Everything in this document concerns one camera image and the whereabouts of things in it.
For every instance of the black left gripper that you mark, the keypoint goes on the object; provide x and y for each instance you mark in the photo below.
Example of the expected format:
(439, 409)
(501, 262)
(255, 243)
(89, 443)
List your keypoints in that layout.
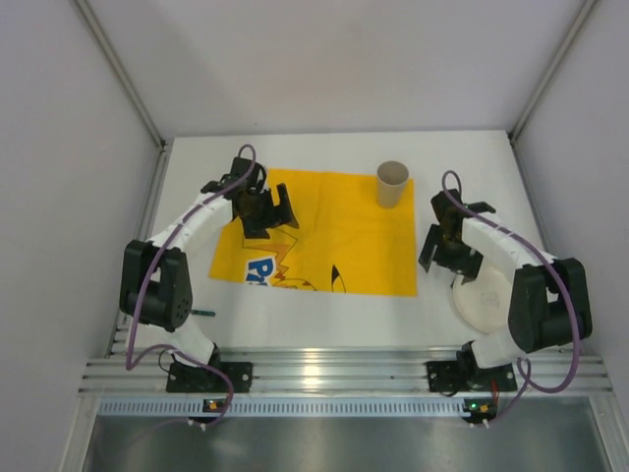
(268, 219)

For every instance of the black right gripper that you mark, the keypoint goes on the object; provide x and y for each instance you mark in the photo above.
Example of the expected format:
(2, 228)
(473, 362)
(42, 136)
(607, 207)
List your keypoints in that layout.
(453, 261)

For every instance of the cream round plate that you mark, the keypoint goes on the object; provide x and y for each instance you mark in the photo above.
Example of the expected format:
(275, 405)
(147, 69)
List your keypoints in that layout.
(483, 303)

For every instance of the yellow cartoon print cloth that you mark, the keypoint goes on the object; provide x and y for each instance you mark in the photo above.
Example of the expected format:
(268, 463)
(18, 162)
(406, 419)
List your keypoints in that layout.
(345, 242)

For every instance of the beige paper cup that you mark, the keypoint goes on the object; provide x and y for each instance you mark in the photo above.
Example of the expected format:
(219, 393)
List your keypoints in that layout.
(392, 177)

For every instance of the fork with teal handle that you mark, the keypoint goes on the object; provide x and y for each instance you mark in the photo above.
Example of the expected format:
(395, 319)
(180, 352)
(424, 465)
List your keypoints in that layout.
(204, 313)

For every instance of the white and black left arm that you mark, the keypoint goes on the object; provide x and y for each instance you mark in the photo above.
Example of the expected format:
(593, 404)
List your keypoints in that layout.
(156, 289)

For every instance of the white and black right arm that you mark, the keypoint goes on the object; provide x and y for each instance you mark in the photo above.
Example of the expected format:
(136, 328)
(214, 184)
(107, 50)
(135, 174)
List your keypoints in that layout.
(520, 298)

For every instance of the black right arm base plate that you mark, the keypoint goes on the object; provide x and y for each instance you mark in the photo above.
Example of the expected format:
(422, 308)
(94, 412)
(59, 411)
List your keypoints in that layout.
(448, 379)

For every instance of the left aluminium corner post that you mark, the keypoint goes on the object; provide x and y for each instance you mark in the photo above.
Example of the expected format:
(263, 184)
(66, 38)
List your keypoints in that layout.
(117, 68)

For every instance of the aluminium corner post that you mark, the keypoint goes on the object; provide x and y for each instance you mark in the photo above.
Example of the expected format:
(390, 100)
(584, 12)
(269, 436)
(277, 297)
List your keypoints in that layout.
(117, 68)
(560, 54)

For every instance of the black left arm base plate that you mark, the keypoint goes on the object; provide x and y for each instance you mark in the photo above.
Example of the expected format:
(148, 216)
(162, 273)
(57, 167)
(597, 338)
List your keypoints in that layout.
(187, 379)

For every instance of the right aluminium corner post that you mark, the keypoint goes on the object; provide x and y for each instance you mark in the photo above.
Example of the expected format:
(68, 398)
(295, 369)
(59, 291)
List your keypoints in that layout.
(560, 54)

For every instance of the perforated grey cable duct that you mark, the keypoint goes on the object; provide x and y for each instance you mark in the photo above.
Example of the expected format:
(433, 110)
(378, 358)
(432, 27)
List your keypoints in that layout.
(297, 407)

